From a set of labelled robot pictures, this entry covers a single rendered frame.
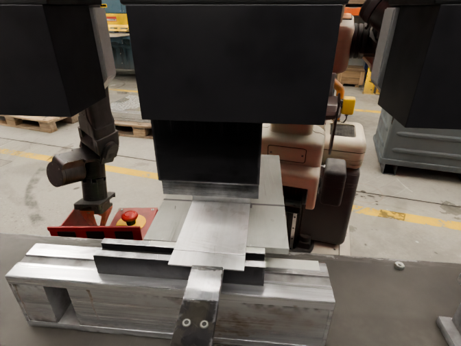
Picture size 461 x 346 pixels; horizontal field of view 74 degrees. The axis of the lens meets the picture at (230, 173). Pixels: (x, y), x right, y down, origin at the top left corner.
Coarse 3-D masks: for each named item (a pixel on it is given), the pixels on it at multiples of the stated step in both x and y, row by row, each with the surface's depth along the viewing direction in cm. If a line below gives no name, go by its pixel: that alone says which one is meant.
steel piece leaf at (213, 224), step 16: (192, 208) 43; (208, 208) 43; (224, 208) 43; (240, 208) 43; (192, 224) 40; (208, 224) 40; (224, 224) 40; (240, 224) 40; (192, 240) 37; (208, 240) 37; (224, 240) 37; (240, 240) 37
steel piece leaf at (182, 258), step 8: (176, 256) 35; (184, 256) 35; (192, 256) 35; (200, 256) 35; (208, 256) 35; (216, 256) 35; (224, 256) 35; (232, 256) 35; (240, 256) 35; (168, 264) 34; (176, 264) 34; (184, 264) 34; (192, 264) 34; (200, 264) 34; (208, 264) 34; (216, 264) 34; (224, 264) 34; (232, 264) 34; (240, 264) 34
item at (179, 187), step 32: (160, 128) 28; (192, 128) 27; (224, 128) 27; (256, 128) 27; (160, 160) 29; (192, 160) 29; (224, 160) 28; (256, 160) 28; (192, 192) 32; (224, 192) 31; (256, 192) 31
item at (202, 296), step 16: (192, 272) 32; (208, 272) 32; (192, 288) 31; (208, 288) 31; (192, 304) 29; (208, 304) 29; (192, 320) 27; (208, 320) 27; (176, 336) 26; (192, 336) 26; (208, 336) 26
